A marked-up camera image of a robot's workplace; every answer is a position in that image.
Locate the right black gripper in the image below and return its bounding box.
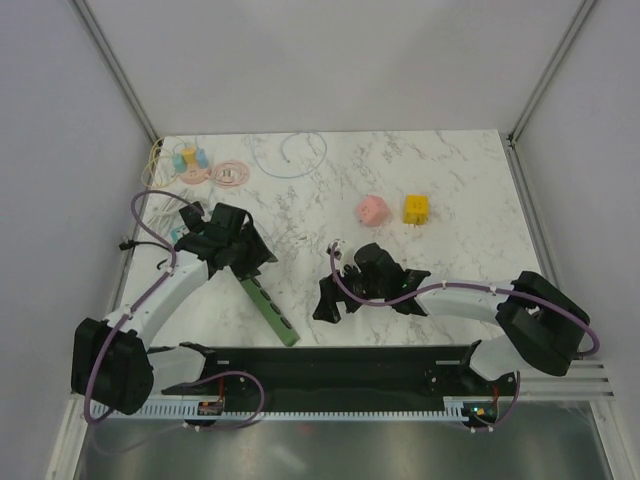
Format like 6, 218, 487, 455
313, 258, 387, 323

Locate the green power strip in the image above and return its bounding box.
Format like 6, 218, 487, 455
240, 277, 300, 347

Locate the teal power strip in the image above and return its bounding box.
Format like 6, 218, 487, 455
170, 225, 189, 244

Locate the pink cube plug adapter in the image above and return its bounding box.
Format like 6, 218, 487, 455
356, 195, 391, 227

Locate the pink round power socket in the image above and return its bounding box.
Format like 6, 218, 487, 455
178, 166, 211, 185

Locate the yellow cube plug adapter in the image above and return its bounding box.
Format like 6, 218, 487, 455
402, 195, 429, 226

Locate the black cube adapter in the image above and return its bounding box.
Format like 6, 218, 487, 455
179, 201, 206, 234

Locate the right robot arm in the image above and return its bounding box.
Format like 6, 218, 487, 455
313, 240, 600, 394

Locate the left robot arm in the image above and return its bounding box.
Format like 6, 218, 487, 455
71, 203, 276, 423

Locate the blue plug on pink socket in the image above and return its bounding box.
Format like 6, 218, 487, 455
195, 149, 209, 169

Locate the yellow plug on pink socket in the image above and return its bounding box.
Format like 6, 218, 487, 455
181, 147, 197, 165

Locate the teal plug on pink socket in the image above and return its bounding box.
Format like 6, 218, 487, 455
172, 154, 185, 172

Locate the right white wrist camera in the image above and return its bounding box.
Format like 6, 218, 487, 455
326, 239, 356, 274

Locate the pink coiled cable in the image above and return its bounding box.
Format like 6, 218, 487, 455
209, 159, 252, 189

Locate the white coiled cable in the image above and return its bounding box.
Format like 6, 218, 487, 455
147, 187, 196, 231

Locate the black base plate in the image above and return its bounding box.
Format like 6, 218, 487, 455
165, 346, 516, 412

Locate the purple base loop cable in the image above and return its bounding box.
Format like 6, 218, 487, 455
184, 369, 269, 434

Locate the light blue thin cable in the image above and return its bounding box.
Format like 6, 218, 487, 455
204, 130, 329, 241

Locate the yellow thin cable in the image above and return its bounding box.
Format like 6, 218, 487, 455
140, 140, 177, 189

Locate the white slotted cable duct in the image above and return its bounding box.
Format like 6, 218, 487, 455
109, 396, 469, 422

